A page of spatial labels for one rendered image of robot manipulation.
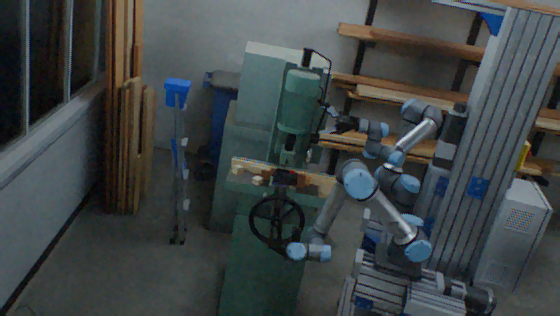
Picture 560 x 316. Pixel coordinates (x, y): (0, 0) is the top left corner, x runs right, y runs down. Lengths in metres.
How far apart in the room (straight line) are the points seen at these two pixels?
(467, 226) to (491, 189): 0.22
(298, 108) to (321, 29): 2.38
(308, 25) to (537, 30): 2.87
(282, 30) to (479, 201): 2.92
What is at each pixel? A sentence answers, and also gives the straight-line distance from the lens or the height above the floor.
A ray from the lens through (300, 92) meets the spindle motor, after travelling 2.64.
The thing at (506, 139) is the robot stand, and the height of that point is 1.48.
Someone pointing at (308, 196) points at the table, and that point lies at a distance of 2.75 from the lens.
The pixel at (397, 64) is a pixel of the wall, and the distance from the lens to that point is 5.16.
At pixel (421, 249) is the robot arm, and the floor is 1.00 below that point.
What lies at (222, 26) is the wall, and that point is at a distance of 4.96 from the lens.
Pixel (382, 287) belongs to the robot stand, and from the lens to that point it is 2.59.
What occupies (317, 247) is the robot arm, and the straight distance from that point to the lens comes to 2.31.
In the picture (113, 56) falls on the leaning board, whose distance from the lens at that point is 3.79.
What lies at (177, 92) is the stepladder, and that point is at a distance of 3.38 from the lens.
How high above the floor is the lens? 2.06
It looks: 22 degrees down
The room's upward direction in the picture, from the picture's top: 12 degrees clockwise
